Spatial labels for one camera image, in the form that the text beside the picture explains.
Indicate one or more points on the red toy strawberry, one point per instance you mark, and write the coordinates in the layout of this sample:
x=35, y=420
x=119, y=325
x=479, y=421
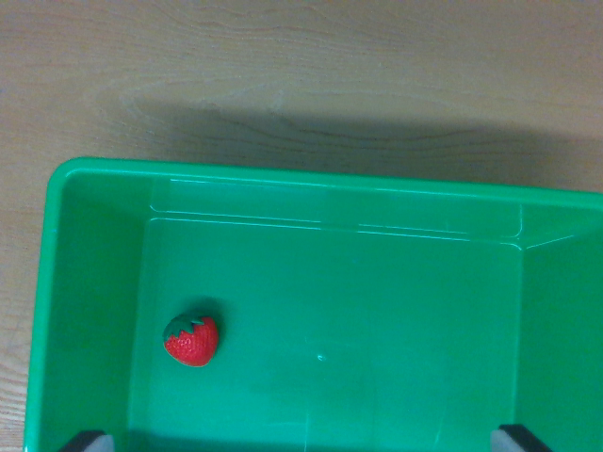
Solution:
x=193, y=341

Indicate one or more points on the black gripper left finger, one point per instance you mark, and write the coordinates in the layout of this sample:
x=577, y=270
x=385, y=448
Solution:
x=89, y=442

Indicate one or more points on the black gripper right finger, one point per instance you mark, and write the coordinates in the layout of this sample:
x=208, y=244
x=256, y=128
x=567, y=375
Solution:
x=513, y=441

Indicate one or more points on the green plastic bin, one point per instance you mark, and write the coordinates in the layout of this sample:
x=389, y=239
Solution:
x=358, y=306

